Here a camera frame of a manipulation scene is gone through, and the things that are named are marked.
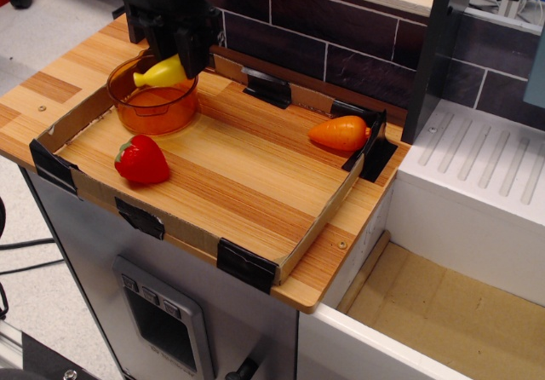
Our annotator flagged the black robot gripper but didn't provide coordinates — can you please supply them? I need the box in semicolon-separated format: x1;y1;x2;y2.
123;0;221;78

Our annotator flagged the yellow plastic toy banana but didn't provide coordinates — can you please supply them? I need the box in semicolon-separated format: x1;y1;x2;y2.
133;55;187;87

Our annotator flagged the orange transparent plastic pot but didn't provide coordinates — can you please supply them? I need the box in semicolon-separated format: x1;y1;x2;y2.
106;50;199;135

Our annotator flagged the cardboard fence with black tape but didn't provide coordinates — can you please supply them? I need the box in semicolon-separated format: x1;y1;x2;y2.
30;54;399;292

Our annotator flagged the red plastic toy strawberry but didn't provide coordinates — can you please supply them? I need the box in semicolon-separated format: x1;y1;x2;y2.
114;135;170;184

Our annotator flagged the orange plastic toy carrot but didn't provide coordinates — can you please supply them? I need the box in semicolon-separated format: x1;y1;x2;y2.
307;115;371;152

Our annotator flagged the grey toy dishwasher front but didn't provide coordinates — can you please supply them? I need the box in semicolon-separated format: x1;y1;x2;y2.
25;172;298;379

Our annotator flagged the white toy sink unit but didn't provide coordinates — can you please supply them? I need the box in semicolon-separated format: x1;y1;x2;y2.
297;101;544;379

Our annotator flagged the dark grey vertical post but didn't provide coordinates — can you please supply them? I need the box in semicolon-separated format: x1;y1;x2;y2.
401;0;469;144

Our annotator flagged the black floor cable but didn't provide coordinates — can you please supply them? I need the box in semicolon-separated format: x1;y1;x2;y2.
0;238;65;275

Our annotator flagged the black knob handle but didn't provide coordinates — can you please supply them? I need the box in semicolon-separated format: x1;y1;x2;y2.
225;358;259;380

